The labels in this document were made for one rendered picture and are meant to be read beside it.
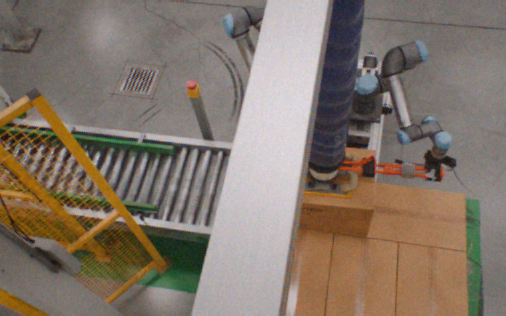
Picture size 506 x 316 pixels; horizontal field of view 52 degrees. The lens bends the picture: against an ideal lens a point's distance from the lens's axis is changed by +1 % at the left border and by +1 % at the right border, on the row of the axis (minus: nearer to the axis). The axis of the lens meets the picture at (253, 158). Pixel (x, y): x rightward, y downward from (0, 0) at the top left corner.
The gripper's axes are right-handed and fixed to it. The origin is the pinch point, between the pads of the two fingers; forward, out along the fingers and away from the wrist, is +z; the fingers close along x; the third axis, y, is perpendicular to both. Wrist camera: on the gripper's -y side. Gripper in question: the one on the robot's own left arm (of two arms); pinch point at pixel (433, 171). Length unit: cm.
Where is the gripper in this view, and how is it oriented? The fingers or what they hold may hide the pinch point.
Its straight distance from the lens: 299.8
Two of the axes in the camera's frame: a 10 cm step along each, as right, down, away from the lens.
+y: -9.8, -0.9, 1.6
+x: -1.5, 8.6, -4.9
